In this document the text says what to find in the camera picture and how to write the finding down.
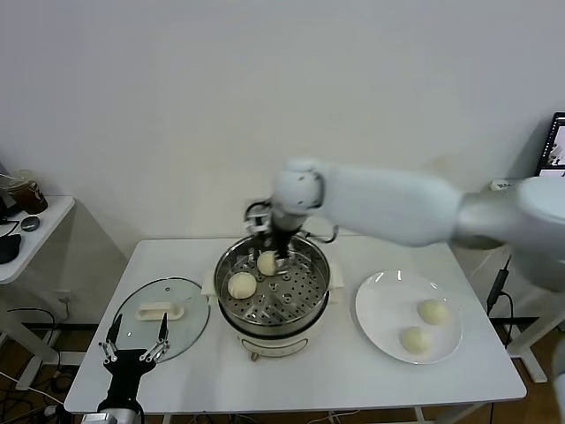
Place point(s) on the open dark laptop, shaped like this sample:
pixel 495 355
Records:
pixel 556 146

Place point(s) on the iced coffee plastic cup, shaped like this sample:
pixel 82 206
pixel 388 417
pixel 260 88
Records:
pixel 31 195

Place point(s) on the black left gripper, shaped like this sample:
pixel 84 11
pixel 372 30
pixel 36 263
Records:
pixel 125 366

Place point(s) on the white steamed baozi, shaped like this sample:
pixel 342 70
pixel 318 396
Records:
pixel 242 285
pixel 432 312
pixel 416 340
pixel 266 264

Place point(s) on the round black disc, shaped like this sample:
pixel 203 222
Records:
pixel 29 224

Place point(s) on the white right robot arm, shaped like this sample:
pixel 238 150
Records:
pixel 388 207

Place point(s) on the perforated steel steamer basket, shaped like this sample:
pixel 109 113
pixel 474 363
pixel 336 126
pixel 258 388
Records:
pixel 291 300

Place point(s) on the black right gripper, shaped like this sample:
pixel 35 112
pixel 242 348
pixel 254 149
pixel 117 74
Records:
pixel 280 240

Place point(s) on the small printed label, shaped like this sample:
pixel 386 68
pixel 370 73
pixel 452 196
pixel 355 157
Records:
pixel 503 185

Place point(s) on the round white plate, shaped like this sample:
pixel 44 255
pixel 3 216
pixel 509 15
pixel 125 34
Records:
pixel 388 305

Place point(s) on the white side table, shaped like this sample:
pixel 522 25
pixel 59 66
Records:
pixel 529 353
pixel 48 225

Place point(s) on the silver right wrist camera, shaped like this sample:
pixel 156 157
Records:
pixel 258 221

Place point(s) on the cream electric cooker pot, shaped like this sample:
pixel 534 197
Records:
pixel 273 346

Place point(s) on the white wall socket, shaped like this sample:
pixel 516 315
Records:
pixel 62 297

